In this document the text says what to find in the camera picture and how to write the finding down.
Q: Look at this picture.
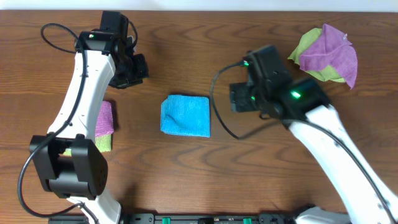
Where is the blue microfiber cloth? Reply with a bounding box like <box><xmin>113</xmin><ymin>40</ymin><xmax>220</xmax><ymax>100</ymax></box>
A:
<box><xmin>160</xmin><ymin>95</ymin><xmax>211</xmax><ymax>138</ymax></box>

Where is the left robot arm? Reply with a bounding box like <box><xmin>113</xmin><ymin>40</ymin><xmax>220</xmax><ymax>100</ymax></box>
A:
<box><xmin>27</xmin><ymin>30</ymin><xmax>148</xmax><ymax>223</ymax></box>

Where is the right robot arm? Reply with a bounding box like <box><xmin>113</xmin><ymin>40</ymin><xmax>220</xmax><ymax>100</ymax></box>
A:
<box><xmin>229</xmin><ymin>78</ymin><xmax>397</xmax><ymax>223</ymax></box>

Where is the purple folded cloth left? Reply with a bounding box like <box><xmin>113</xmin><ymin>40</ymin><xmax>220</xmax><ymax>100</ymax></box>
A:
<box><xmin>95</xmin><ymin>101</ymin><xmax>114</xmax><ymax>138</ymax></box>

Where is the green cloth right pile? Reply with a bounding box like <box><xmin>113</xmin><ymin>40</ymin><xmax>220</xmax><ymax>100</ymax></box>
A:
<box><xmin>287</xmin><ymin>27</ymin><xmax>346</xmax><ymax>83</ymax></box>

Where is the green folded cloth left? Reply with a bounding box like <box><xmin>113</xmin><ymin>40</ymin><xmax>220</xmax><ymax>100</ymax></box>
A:
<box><xmin>62</xmin><ymin>134</ymin><xmax>113</xmax><ymax>156</ymax></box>

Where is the purple cloth right pile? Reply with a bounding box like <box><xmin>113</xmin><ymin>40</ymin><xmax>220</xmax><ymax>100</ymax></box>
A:
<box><xmin>298</xmin><ymin>24</ymin><xmax>358</xmax><ymax>88</ymax></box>

